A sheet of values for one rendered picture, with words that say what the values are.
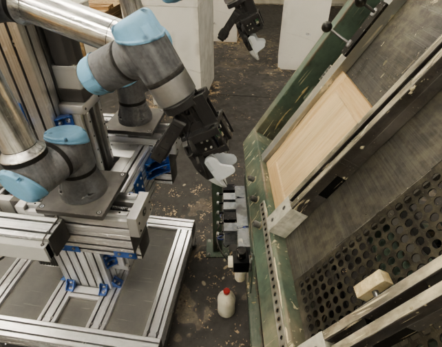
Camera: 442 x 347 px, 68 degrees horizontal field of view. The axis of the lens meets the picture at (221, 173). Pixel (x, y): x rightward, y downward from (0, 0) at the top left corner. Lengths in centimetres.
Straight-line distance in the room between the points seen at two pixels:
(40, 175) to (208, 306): 134
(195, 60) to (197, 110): 298
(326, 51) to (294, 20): 334
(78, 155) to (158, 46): 56
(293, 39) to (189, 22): 191
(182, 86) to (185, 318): 160
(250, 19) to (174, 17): 232
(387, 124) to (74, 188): 92
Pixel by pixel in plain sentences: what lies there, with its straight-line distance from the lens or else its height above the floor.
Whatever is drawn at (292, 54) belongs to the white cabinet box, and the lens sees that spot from 501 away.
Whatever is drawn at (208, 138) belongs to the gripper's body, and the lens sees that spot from 60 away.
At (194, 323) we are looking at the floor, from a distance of 199.
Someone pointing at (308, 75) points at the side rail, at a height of 120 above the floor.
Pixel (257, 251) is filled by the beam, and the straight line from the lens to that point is 121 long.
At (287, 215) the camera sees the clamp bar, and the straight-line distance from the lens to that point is 110.
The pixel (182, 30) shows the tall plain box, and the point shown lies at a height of 88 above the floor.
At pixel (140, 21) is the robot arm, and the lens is 56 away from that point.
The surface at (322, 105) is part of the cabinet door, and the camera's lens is 132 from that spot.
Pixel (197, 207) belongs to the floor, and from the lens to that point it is 254.
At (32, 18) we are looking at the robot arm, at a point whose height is 158.
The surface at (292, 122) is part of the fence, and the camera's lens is 141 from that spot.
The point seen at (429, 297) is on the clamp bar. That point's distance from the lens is 70.
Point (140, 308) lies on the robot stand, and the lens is 183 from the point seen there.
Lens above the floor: 176
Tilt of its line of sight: 38 degrees down
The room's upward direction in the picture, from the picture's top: straight up
